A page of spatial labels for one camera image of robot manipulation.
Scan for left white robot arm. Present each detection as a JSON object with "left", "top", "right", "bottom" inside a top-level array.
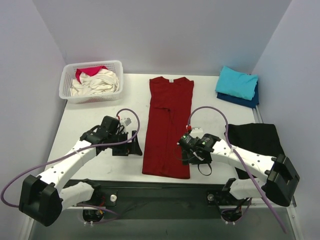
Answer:
[{"left": 18, "top": 116, "right": 143, "bottom": 227}]

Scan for cream white t-shirt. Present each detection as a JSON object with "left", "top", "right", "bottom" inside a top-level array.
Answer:
[{"left": 70, "top": 69, "right": 120, "bottom": 97}]

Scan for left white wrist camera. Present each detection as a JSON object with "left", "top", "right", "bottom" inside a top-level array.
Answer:
[{"left": 116, "top": 115, "right": 132, "bottom": 127}]

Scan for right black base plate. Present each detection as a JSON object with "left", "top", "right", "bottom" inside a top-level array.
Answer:
[{"left": 206, "top": 189, "right": 249, "bottom": 206}]

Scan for dark blue folded t-shirt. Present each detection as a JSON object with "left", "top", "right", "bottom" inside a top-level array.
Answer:
[{"left": 217, "top": 83, "right": 259, "bottom": 109}]

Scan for white plastic basket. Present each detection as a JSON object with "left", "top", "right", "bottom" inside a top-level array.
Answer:
[{"left": 59, "top": 60, "right": 124, "bottom": 104}]

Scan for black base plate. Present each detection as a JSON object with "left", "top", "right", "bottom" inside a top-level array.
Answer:
[
  {"left": 77, "top": 187, "right": 118, "bottom": 207},
  {"left": 206, "top": 189, "right": 249, "bottom": 206}
]

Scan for aluminium rail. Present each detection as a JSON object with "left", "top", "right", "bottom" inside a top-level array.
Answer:
[{"left": 26, "top": 186, "right": 298, "bottom": 211}]

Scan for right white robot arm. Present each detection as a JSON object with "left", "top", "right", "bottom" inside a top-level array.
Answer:
[{"left": 177, "top": 133, "right": 300, "bottom": 207}]

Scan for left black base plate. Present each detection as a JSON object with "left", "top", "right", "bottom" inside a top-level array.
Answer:
[{"left": 77, "top": 187, "right": 118, "bottom": 207}]

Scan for dark red t-shirt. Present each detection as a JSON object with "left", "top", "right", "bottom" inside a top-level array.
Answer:
[{"left": 142, "top": 76, "right": 194, "bottom": 179}]

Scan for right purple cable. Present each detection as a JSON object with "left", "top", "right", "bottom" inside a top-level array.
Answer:
[{"left": 187, "top": 106, "right": 288, "bottom": 235}]

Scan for bright red t-shirt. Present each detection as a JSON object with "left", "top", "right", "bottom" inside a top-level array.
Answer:
[{"left": 75, "top": 65, "right": 108, "bottom": 84}]

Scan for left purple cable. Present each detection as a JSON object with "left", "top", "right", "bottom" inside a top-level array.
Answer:
[{"left": 0, "top": 107, "right": 141, "bottom": 225}]

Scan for turquoise folded t-shirt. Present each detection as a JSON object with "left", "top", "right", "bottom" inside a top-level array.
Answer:
[{"left": 215, "top": 66, "right": 259, "bottom": 100}]

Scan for purple cable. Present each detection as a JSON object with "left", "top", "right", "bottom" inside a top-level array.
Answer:
[
  {"left": 0, "top": 107, "right": 141, "bottom": 225},
  {"left": 187, "top": 106, "right": 288, "bottom": 235}
]

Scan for black t-shirt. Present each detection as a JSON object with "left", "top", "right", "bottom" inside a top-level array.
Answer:
[{"left": 224, "top": 122, "right": 286, "bottom": 180}]

